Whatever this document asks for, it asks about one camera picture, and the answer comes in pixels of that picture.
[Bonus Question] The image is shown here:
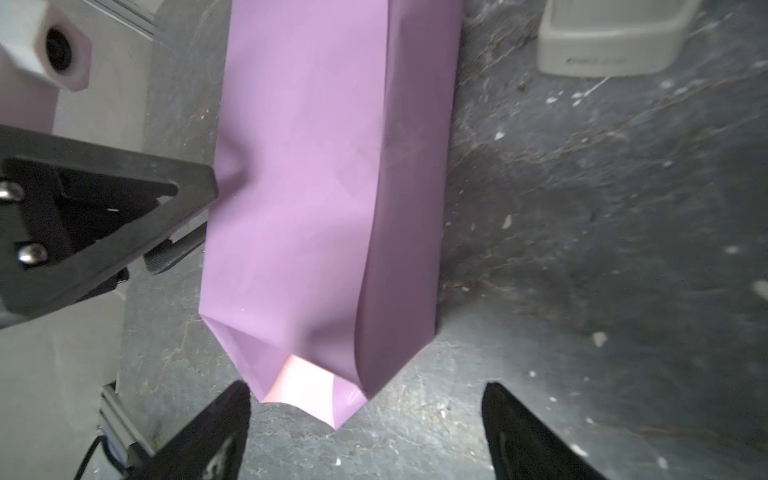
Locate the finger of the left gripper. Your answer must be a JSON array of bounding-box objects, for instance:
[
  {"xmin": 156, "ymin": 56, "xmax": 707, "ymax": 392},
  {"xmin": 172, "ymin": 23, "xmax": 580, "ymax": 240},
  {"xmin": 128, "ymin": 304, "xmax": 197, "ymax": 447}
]
[
  {"xmin": 143, "ymin": 223, "xmax": 207, "ymax": 275},
  {"xmin": 1, "ymin": 126, "xmax": 218, "ymax": 318}
]

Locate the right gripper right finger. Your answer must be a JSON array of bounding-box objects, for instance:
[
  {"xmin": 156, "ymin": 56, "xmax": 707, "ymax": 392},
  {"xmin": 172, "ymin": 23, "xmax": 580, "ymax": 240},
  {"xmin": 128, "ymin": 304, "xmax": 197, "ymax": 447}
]
[{"xmin": 481, "ymin": 382, "xmax": 604, "ymax": 480}]

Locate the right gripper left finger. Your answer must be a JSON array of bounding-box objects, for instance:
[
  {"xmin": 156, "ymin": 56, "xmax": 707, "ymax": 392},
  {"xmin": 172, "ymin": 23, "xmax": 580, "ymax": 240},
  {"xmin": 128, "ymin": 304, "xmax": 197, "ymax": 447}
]
[{"xmin": 128, "ymin": 380, "xmax": 251, "ymax": 480}]

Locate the pink wrapping paper sheet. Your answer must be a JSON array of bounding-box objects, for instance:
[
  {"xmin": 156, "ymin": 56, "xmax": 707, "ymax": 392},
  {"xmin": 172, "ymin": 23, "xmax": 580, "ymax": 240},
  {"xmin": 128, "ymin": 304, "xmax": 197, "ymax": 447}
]
[{"xmin": 199, "ymin": 1, "xmax": 463, "ymax": 428}]

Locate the white tape dispenser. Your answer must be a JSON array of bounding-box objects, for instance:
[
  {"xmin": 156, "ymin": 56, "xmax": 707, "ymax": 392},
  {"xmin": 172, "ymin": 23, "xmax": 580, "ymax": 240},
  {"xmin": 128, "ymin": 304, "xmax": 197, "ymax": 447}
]
[{"xmin": 537, "ymin": 0, "xmax": 701, "ymax": 78}]

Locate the aluminium rail base frame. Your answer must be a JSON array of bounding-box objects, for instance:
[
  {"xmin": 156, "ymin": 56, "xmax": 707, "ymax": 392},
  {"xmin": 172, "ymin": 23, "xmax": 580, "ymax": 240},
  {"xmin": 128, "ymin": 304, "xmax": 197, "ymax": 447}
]
[{"xmin": 97, "ymin": 381, "xmax": 155, "ymax": 479}]

